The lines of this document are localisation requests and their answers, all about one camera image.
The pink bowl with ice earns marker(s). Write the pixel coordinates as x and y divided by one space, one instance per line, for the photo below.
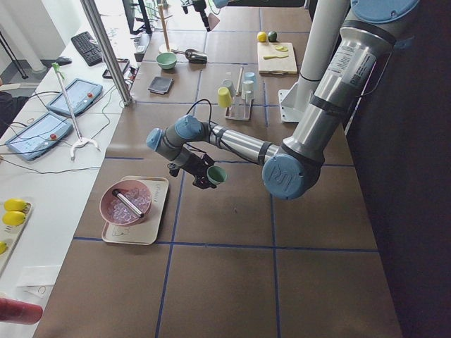
115 212

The grey folded cloth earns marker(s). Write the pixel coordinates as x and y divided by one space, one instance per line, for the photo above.
161 85

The beige tray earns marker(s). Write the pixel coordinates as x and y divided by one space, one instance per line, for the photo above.
145 232

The red cylinder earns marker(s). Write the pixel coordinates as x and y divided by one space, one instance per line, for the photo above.
19 312

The avocado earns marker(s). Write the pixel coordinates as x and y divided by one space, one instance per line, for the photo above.
272 36

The steel tongs handle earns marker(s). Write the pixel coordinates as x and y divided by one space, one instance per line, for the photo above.
128 203

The grey cup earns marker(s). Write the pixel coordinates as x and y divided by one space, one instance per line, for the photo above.
229 85

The light blue cup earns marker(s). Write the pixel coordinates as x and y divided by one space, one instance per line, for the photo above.
250 76

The steel scoop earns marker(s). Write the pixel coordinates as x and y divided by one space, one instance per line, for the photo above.
193 55

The white wire cup rack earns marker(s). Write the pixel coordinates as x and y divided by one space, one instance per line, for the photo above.
240 109

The lemon slice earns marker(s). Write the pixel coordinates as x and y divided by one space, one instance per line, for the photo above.
281 48

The yellow fruit on tray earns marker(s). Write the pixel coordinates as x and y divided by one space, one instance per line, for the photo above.
14 218

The wooden mug tree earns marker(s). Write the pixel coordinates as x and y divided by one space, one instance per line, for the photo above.
167 46

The yellow cup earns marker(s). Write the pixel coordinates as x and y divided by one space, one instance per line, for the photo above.
224 97

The aluminium frame post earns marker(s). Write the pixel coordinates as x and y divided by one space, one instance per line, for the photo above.
94 19

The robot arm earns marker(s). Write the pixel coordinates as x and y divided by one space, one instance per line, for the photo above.
345 41

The cream white cup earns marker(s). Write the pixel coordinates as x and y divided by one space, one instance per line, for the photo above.
247 92

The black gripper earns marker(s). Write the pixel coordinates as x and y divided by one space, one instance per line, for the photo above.
194 168

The mint green cup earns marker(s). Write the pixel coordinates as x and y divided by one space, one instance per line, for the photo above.
216 175

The whole lemon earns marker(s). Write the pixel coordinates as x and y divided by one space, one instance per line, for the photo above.
261 36

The blue teach pendant far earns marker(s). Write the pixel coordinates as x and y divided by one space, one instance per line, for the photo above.
81 94

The blue teach pendant near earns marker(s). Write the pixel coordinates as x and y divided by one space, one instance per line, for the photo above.
40 136

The blue teach pendant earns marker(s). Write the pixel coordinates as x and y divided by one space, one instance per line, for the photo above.
40 136
81 94

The black keyboard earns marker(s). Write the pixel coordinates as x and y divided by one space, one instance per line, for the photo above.
85 46

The wooden cutting board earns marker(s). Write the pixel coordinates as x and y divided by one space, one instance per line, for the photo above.
285 66

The pink cup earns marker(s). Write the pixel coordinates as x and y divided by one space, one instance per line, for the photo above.
213 21

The mint green bowl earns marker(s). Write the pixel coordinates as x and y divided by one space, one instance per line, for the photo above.
167 60

